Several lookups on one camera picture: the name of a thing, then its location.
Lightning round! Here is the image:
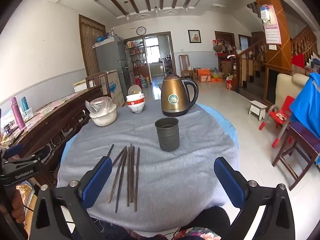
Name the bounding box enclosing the glass display cabinet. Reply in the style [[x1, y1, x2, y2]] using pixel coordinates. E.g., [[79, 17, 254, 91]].
[[124, 38, 147, 77]]

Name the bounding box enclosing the slim wooden chair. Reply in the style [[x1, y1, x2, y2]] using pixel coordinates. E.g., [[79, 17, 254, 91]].
[[179, 55, 195, 79]]

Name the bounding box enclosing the red white bag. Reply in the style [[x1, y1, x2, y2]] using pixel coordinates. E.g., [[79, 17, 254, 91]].
[[226, 76, 237, 90]]

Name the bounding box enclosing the white round fan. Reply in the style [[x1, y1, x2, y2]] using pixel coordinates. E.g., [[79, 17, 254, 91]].
[[128, 84, 142, 97]]

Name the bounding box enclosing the stack of red white bowls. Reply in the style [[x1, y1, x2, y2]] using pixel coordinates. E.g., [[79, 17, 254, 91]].
[[126, 93, 146, 114]]

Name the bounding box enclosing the framed wall picture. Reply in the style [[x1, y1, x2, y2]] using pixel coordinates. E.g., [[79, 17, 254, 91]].
[[188, 29, 201, 44]]

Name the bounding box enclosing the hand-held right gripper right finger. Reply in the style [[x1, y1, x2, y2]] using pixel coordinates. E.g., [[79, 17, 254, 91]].
[[214, 156, 297, 240]]

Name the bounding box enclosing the blue table cover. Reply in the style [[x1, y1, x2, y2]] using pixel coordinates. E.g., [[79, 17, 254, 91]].
[[61, 102, 239, 160]]

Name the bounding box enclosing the person's dark trouser leg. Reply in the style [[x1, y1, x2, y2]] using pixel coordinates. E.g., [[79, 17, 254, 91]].
[[175, 206, 230, 240]]

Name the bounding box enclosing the dark wooden stool frame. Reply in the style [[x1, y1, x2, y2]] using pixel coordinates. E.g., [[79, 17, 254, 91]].
[[272, 121, 320, 192]]

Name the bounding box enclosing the dark grey metal chopstick holder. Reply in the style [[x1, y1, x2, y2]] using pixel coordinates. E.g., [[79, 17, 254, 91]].
[[154, 117, 180, 152]]

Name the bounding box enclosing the small white stool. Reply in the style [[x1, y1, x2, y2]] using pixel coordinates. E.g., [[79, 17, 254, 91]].
[[248, 100, 268, 121]]

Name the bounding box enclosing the orange cardboard box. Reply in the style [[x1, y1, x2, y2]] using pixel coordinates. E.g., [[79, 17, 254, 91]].
[[197, 68, 212, 83]]

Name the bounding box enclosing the person's left hand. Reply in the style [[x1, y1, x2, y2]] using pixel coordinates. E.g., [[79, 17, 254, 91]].
[[11, 191, 27, 218]]

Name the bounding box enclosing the grey tablecloth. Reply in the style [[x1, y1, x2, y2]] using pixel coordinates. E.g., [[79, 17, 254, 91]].
[[57, 102, 240, 232]]

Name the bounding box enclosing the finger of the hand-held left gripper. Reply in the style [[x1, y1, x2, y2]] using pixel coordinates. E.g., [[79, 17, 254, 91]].
[[5, 146, 52, 170], [5, 144, 23, 158]]

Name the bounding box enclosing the gold electric kettle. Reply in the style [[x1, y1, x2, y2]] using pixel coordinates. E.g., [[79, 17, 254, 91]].
[[160, 72, 199, 117]]

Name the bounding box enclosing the clear plastic covered bowl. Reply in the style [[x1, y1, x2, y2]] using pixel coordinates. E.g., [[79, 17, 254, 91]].
[[85, 97, 115, 117]]

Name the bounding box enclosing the white appliance box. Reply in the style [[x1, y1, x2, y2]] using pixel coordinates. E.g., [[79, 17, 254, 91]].
[[73, 80, 88, 93]]

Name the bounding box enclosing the red child chair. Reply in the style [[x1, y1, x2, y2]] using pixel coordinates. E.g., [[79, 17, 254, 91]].
[[259, 95, 295, 148]]

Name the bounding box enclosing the pink wall calendar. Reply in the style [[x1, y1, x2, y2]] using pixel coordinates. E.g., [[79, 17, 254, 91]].
[[260, 4, 282, 45]]

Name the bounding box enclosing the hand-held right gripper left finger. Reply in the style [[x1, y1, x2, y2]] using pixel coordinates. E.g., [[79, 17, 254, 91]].
[[29, 156, 113, 240]]

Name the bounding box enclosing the group of dark chopsticks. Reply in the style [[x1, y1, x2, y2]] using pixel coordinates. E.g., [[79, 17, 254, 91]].
[[106, 143, 141, 213]]

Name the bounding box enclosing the pink thermos bottle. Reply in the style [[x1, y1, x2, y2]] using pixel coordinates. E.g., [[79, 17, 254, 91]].
[[10, 97, 25, 129]]

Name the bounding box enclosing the wooden staircase railing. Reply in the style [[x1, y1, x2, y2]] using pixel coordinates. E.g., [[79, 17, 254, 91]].
[[232, 26, 320, 90]]

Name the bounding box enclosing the beige armchair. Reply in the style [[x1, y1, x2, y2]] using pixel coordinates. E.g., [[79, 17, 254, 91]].
[[274, 73, 310, 110]]

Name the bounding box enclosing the brown wooden lattice door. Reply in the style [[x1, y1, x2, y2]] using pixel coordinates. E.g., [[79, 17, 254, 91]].
[[79, 14, 107, 80]]

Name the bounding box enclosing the dark wooden armchair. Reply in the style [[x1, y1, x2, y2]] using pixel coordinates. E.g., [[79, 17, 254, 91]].
[[85, 71, 113, 98]]

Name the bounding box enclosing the blue garment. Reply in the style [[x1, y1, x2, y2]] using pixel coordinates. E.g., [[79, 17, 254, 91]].
[[290, 73, 320, 140]]

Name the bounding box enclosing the carved wooden sideboard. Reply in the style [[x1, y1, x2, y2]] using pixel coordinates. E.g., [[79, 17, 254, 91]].
[[5, 87, 113, 188]]

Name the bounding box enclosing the grey refrigerator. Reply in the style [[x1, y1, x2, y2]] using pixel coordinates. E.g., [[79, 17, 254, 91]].
[[94, 36, 135, 93]]

